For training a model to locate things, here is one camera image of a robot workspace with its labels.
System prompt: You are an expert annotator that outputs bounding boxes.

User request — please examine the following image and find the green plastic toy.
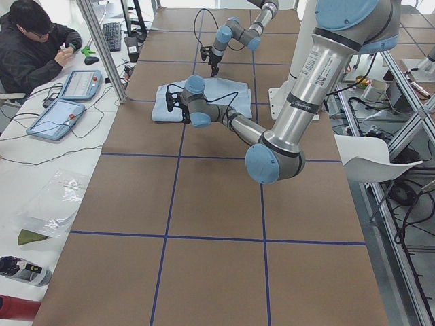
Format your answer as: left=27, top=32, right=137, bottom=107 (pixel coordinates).
left=81, top=46, right=95, bottom=57

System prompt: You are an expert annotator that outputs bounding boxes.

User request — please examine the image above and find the lower teach pendant tablet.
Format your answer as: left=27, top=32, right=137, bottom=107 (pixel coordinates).
left=26, top=99, right=85, bottom=141

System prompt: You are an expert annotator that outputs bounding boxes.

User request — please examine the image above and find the clear plastic bag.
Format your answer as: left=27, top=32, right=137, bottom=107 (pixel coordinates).
left=16, top=170, right=90, bottom=238

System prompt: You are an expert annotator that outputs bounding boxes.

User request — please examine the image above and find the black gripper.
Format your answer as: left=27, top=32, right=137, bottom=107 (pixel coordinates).
left=165, top=92, right=190, bottom=124
left=200, top=46, right=221, bottom=77

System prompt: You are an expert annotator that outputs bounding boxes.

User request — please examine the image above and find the aluminium frame post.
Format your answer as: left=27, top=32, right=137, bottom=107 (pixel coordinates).
left=77, top=0, right=127, bottom=104

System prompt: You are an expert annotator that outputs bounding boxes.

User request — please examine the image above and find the green folded cloth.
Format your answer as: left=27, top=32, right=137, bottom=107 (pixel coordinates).
left=17, top=229, right=48, bottom=246

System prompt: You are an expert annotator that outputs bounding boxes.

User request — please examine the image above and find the light blue button shirt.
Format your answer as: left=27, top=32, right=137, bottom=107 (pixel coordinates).
left=151, top=77, right=253, bottom=123

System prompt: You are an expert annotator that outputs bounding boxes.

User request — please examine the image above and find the seated person in black jacket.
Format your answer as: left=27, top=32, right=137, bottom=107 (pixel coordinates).
left=1, top=1, right=82, bottom=95

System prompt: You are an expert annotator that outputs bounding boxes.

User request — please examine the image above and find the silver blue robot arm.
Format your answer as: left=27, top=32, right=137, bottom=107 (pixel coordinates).
left=166, top=1, right=401, bottom=184
left=200, top=0, right=279, bottom=77

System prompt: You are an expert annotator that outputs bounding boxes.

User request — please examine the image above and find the teach pendant tablet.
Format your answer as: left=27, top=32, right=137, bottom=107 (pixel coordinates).
left=58, top=70, right=102, bottom=101
left=26, top=99, right=85, bottom=141

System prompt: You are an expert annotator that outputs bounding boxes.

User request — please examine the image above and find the upper teach pendant tablet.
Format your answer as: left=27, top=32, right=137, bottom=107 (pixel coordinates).
left=58, top=70, right=102, bottom=101

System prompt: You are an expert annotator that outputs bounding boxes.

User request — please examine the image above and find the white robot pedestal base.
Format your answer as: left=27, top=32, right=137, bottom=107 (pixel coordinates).
left=268, top=0, right=317, bottom=120

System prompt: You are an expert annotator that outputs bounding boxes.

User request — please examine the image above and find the black computer mouse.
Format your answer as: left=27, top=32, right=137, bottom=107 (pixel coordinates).
left=84, top=56, right=99, bottom=65

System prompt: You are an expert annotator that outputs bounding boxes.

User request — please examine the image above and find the black computer keyboard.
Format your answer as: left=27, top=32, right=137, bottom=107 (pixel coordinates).
left=102, top=22, right=121, bottom=52

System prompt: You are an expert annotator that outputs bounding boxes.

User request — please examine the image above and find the grey black handheld device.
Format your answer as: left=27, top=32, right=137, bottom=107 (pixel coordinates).
left=1, top=256, right=52, bottom=287

